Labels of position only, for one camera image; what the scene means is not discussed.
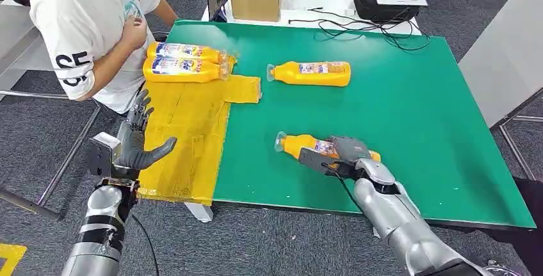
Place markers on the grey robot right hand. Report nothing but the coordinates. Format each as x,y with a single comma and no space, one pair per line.
350,149

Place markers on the pale grey table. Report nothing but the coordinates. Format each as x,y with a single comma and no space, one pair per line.
505,53

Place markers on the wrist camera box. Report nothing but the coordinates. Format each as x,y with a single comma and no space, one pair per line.
104,144
314,159

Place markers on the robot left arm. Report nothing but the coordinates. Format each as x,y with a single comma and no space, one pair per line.
99,231

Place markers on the yellow floor tape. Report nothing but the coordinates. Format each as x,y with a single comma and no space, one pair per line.
10,257

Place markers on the black bag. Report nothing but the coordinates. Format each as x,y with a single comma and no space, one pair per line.
373,11

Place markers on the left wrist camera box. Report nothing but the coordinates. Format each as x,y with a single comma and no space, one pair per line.
104,144

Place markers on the steel tube frame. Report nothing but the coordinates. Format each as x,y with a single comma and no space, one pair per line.
515,151
63,159

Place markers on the white table leg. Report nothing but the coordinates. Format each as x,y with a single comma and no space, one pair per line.
199,212

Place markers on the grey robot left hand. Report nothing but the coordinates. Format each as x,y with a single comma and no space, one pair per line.
131,147

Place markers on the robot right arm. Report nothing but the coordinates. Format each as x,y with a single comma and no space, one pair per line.
403,223

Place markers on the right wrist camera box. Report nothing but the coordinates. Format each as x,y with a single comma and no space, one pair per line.
314,159

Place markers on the person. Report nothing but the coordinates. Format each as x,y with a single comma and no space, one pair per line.
80,15

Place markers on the person's right hand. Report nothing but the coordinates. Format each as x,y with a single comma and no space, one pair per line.
135,32

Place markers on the green table mat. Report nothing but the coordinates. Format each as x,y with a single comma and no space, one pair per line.
403,117

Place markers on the orange drink bottle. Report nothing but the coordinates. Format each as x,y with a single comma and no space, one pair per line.
182,72
314,77
182,50
299,143

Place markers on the yellow plastic sheet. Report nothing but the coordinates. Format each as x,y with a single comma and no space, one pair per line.
186,138

